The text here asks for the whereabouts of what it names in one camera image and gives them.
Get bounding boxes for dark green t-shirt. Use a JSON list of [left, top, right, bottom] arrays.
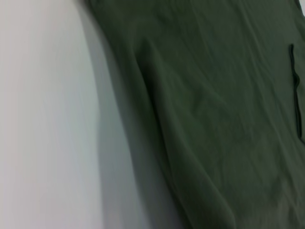
[[81, 0, 305, 229]]

